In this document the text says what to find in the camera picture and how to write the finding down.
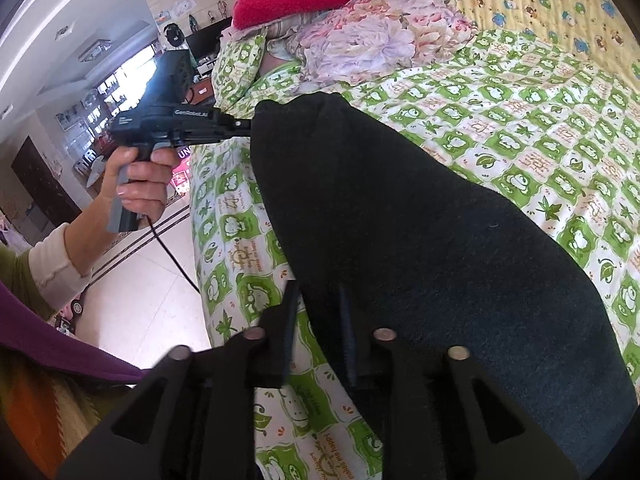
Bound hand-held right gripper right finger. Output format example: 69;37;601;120
339;285;581;480

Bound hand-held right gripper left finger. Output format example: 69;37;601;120
55;281;302;480

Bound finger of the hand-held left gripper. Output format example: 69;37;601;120
186;128;253;144
214;108;256;131

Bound black pants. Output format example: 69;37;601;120
249;92;638;480

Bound person's left forearm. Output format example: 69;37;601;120
0;194;128;322

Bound person's left hand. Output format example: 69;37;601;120
101;147;179;222

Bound green printed pillow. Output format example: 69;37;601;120
211;35;268;113

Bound purple printed box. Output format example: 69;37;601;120
170;156;194;197

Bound black cap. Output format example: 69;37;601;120
162;23;187;50

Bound black monitor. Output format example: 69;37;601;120
186;19;234;62

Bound ceiling lamp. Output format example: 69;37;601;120
79;39;114;62

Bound dark wooden door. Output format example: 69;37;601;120
11;135;83;233

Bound floral ruffled cloth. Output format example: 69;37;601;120
220;0;478;97

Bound purple garment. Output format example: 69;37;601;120
0;280;153;387

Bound orange striped cloth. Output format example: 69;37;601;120
0;347;133;480

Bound green printed bed sheet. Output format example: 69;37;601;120
189;27;640;480

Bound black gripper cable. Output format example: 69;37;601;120
144;215;202;295

